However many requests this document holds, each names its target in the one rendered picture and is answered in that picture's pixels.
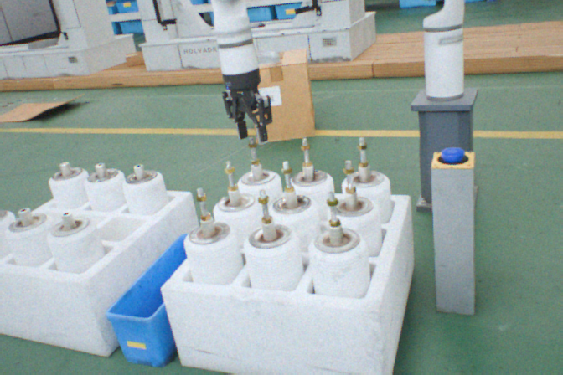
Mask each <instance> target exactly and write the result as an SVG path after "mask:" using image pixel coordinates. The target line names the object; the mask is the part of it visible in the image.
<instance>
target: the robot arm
mask: <svg viewBox="0 0 563 375"><path fill-rule="evenodd" d="M211 2H212V7H213V11H214V30H215V34H216V38H217V44H218V47H219V58H220V67H221V71H222V75H223V81H224V85H225V88H226V89H227V90H226V91H224V92H222V96H223V100H224V103H225V109H226V113H227V116H228V118H229V119H230V118H232V119H233V122H235V125H236V129H237V134H238V137H239V139H241V140H242V139H245V138H247V137H248V131H247V127H246V122H245V121H244V119H245V113H247V115H248V116H249V118H250V119H252V120H253V122H254V124H255V127H256V136H257V141H258V144H259V145H263V144H266V143H267V142H268V135H267V130H266V125H269V124H271V123H272V113H271V97H270V96H269V95H266V96H262V95H261V94H260V92H259V90H258V85H259V84H260V82H261V75H260V70H259V65H258V64H275V63H278V62H280V58H279V53H277V52H271V51H259V50H256V49H255V45H254V42H253V38H252V32H251V24H250V20H249V18H248V15H247V11H246V4H245V0H211ZM463 15H464V0H445V2H444V7H443V9H442V10H441V11H439V12H438V13H435V14H432V15H431V16H429V17H426V18H425V19H424V21H423V30H424V31H423V32H424V51H425V72H426V98H427V99H428V100H431V101H452V100H458V99H461V98H462V97H463V96H464V71H463ZM231 106H232V112H231V110H230V107H231ZM257 108H258V111H257V112H255V113H253V112H252V111H255V110H256V109H257ZM265 115H266V116H267V119H266V118H265ZM257 116H259V119H260V121H258V120H257V118H256V117H257Z"/></svg>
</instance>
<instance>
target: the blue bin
mask: <svg viewBox="0 0 563 375"><path fill-rule="evenodd" d="M187 236H188V234H182V235H180V236H179V237H178V238H177V239H176V240H175V241H174V242H173V243H172V244H171V245H170V246H169V247H168V248H167V249H166V250H165V251H164V252H163V253H162V254H161V255H160V256H159V257H158V258H157V259H156V260H155V261H154V262H153V263H152V264H151V265H150V266H149V267H148V268H147V269H146V270H145V271H144V272H143V273H142V275H141V276H140V277H139V278H138V279H137V280H136V281H135V282H134V283H133V284H132V285H131V286H130V287H129V288H128V289H127V290H126V291H125V292H124V293H123V294H122V295H121V296H120V297H119V298H118V299H117V300H116V301H115V302H114V303H113V304H112V305H111V306H110V307H109V308H108V309H107V311H106V318H107V319H108V321H110V322H111V324H112V326H113V329H114V331H115V333H116V337H117V339H118V341H119V343H120V346H121V349H122V351H123V354H124V356H125V359H126V360H127V361H128V362H132V363H136V364H142V365H146V366H151V367H165V366H166V365H167V364H168V363H169V362H170V360H171V359H172V357H173V356H174V354H175V353H176V352H177V350H178V349H177V345H176V342H175V339H174V335H173V330H172V327H171V324H170V320H169V318H168V312H167V309H166V306H165V303H164V299H163V294H162V291H161V288H162V287H163V285H164V284H165V283H166V282H167V281H168V280H170V279H171V277H172V275H173V274H174V273H175V272H176V270H177V269H178V268H179V267H180V266H181V265H182V263H183V262H184V261H185V260H186V259H187V258H188V257H187V254H186V249H185V246H184V240H185V239H186V237H187Z"/></svg>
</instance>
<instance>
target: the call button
mask: <svg viewBox="0 0 563 375"><path fill-rule="evenodd" d="M442 157H443V158H444V161H446V162H460V161H461V160H462V158H463V157H465V151H464V150H463V149H461V148H457V147H449V148H446V149H444V150H442Z"/></svg>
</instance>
